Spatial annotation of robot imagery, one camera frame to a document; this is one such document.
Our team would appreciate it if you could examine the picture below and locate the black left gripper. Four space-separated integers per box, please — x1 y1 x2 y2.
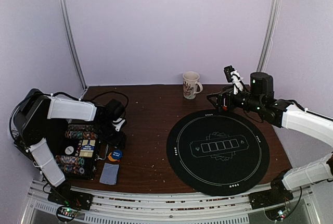
96 120 127 149

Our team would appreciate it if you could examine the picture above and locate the blue small blind button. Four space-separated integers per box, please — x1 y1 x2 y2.
111 150 123 160

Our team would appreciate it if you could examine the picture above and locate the orange big blind button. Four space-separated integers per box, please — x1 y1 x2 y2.
108 153 120 162

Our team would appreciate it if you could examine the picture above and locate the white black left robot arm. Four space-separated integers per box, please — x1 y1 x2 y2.
9 89 127 208

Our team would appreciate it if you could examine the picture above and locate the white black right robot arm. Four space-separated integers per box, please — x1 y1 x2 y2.
207 66 332 204

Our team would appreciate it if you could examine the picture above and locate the floral ceramic mug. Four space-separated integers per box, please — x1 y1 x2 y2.
183 71 203 99

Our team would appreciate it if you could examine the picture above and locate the blue playing card deck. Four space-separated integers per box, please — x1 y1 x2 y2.
99 163 119 185

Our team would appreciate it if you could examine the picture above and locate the black poker chip case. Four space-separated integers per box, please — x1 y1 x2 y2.
55 123 102 180

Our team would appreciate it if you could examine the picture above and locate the round black poker mat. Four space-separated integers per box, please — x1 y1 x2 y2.
166 109 270 196

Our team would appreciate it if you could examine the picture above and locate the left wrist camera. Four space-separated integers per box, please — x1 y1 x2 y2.
112 117 126 132

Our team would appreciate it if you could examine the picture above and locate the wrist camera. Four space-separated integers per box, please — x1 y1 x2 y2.
112 117 126 132
224 66 245 95

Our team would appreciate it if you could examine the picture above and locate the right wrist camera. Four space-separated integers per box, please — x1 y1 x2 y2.
224 66 245 95

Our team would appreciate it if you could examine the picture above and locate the right aluminium frame post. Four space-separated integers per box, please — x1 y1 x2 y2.
257 0 281 72

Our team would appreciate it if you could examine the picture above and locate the aluminium frame post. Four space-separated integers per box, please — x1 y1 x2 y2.
257 0 281 72
59 0 87 90

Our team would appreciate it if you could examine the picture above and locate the aluminium front rail base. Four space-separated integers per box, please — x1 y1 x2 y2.
22 178 322 224

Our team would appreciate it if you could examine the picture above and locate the left aluminium frame post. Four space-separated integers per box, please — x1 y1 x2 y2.
59 0 87 90

